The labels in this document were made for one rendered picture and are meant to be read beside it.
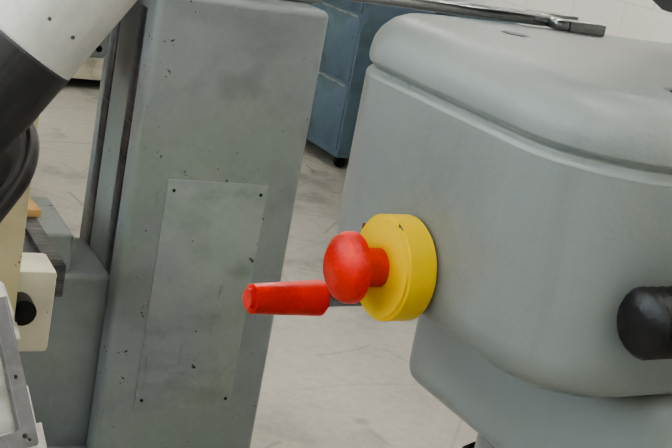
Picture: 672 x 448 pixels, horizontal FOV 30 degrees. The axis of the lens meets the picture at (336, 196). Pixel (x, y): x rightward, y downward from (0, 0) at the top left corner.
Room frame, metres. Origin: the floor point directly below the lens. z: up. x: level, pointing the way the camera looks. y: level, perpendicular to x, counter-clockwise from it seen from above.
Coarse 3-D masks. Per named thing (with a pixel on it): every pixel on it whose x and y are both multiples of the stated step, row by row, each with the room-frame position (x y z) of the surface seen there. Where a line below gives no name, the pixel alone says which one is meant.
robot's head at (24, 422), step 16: (0, 304) 0.65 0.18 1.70; (0, 320) 0.65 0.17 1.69; (0, 336) 0.64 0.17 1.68; (0, 352) 0.64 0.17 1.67; (16, 352) 0.64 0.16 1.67; (16, 368) 0.64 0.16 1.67; (16, 384) 0.64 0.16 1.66; (16, 400) 0.63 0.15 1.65; (16, 416) 0.63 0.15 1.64; (32, 416) 0.63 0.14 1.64; (16, 432) 0.62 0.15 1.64; (32, 432) 0.63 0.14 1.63
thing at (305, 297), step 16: (256, 288) 0.73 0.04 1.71; (272, 288) 0.73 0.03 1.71; (288, 288) 0.74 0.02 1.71; (304, 288) 0.74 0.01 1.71; (320, 288) 0.75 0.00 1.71; (256, 304) 0.72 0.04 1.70; (272, 304) 0.73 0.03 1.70; (288, 304) 0.73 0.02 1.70; (304, 304) 0.74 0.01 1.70; (320, 304) 0.74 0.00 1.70; (336, 304) 0.76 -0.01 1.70; (352, 304) 0.76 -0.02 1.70
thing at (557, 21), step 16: (352, 0) 0.77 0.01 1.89; (368, 0) 0.77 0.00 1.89; (384, 0) 0.78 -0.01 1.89; (400, 0) 0.78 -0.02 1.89; (416, 0) 0.79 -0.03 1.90; (432, 0) 0.80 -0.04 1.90; (448, 0) 0.81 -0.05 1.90; (480, 16) 0.81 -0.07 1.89; (496, 16) 0.82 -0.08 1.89; (512, 16) 0.82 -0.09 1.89; (528, 16) 0.83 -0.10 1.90; (544, 16) 0.84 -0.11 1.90; (560, 16) 0.87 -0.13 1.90; (576, 32) 0.84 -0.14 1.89; (592, 32) 0.84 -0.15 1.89
